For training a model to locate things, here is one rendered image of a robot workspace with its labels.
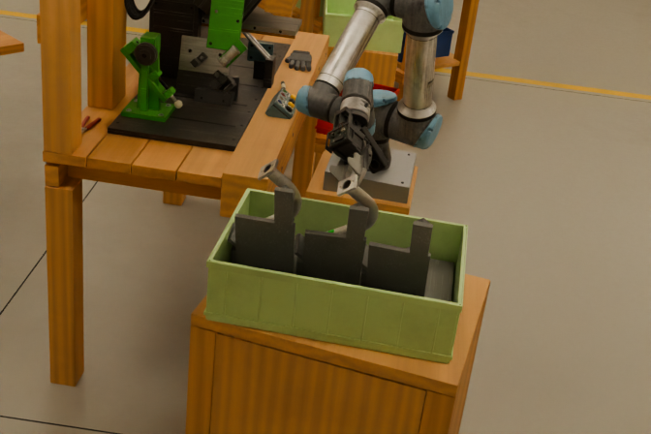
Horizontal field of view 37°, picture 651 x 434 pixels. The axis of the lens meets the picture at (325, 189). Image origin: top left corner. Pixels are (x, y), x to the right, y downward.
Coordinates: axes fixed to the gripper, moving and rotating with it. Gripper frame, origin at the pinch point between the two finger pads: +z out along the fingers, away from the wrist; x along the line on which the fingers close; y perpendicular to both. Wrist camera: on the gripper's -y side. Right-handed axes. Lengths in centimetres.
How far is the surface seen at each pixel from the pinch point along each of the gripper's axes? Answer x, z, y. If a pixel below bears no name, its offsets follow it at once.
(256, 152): -61, -53, -18
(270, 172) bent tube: -13.1, -0.7, 14.3
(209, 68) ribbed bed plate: -86, -98, -9
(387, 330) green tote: -8.0, 23.1, -26.1
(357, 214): -0.8, 5.2, -3.8
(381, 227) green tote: -18.9, -16.0, -32.5
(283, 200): -14.3, 2.8, 8.0
